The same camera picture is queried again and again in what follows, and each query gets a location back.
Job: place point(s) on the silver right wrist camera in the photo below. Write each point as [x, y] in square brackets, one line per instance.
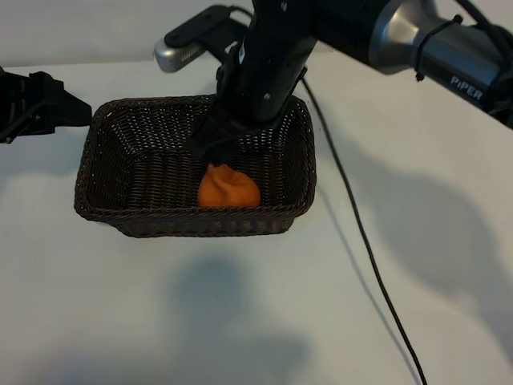
[176, 56]

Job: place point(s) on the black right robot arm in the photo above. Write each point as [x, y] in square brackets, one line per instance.
[401, 32]

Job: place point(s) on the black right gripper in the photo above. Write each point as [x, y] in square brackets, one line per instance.
[260, 88]

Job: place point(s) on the dark brown wicker basket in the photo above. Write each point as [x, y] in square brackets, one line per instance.
[140, 188]

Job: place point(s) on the black zip tie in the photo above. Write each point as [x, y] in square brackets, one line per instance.
[425, 40]

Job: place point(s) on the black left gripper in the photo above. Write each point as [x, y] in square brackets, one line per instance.
[18, 104]

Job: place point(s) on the orange plush fruit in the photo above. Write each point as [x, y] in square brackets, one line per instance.
[228, 192]

